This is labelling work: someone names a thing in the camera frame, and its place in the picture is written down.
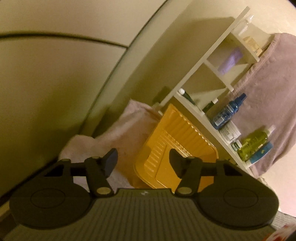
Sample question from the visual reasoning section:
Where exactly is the orange plastic basket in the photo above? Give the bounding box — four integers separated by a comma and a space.
134, 104, 218, 192

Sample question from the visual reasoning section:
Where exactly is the clear dropper bottle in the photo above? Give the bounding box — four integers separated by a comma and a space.
232, 15, 254, 36

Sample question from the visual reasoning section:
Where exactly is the beige cardboard box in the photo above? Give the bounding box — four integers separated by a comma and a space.
243, 36, 262, 57

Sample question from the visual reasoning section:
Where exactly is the small black white bottle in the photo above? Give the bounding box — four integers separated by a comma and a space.
202, 98, 219, 113

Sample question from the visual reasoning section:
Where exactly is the blue white tube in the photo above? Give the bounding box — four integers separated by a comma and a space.
247, 142, 273, 166

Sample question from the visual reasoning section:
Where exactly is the white cream jar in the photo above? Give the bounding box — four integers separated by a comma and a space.
219, 120, 241, 144

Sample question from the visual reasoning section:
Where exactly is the purple tube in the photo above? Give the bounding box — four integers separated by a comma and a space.
218, 47, 243, 75

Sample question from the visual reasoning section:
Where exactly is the blue spray bottle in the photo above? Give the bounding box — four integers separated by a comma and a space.
211, 93, 247, 130

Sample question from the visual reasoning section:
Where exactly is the green spray bottle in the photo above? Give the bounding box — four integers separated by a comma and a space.
237, 125, 276, 162

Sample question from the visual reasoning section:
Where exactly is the small green white jar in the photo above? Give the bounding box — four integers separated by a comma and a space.
231, 140, 242, 152

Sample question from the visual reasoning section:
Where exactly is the cream corner shelf unit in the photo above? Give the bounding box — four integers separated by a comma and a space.
153, 6, 259, 173

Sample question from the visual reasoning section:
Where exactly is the mauve towel hanging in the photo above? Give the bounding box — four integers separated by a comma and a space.
227, 33, 295, 177

